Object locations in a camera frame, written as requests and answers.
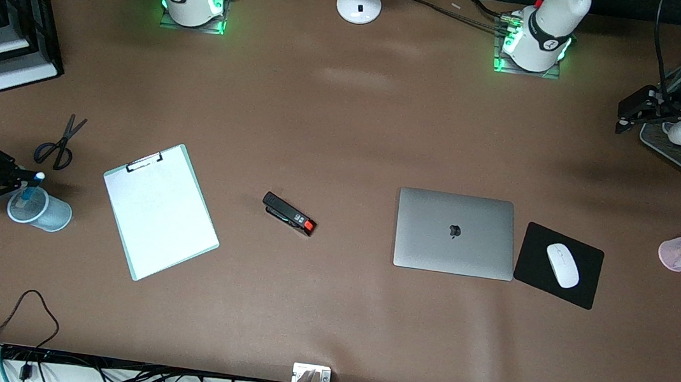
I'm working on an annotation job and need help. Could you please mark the light green clipboard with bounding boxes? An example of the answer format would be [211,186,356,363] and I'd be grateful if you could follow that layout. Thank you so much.
[92,136,231,291]

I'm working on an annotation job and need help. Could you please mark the white clipped paper sheet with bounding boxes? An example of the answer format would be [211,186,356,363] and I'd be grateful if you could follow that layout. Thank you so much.
[94,140,227,288]

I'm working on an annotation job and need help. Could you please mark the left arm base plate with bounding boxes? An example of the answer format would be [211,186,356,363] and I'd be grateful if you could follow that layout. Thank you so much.
[492,10,568,81]

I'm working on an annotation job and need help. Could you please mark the black stapler with red tip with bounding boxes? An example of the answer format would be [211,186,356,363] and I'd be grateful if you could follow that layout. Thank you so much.
[259,191,320,238]

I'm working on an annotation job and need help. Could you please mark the black base power cable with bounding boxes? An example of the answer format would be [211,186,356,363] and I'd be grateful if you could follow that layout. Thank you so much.
[379,0,517,35]

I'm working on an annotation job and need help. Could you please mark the blue marker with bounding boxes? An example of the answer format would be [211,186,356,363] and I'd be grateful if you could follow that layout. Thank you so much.
[18,170,47,213]

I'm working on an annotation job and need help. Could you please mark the thin black looped cable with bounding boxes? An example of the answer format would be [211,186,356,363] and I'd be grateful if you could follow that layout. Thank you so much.
[0,285,64,357]

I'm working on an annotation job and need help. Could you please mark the silver laptop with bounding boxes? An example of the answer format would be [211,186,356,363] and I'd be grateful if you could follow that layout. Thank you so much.
[391,187,522,281]

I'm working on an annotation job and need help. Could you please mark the black scissors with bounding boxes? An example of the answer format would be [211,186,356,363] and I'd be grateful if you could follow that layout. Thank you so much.
[32,111,89,174]

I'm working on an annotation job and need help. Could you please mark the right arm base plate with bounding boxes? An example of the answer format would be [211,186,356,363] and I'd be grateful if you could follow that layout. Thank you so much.
[159,0,230,36]

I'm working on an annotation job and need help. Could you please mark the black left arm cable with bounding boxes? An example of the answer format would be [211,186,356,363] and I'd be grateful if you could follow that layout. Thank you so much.
[646,0,681,95]

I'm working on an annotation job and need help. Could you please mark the blue mesh pen cup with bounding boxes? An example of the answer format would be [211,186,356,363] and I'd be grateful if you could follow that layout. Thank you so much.
[5,183,76,235]

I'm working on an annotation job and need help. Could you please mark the black mouse pad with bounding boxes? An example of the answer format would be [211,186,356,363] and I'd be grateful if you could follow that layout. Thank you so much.
[510,220,607,311]

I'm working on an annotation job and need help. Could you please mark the white computer mouse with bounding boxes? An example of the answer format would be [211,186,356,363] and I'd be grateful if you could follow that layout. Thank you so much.
[543,242,584,290]

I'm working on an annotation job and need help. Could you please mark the small white box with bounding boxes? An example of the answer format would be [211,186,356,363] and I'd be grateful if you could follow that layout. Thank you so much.
[291,363,333,382]

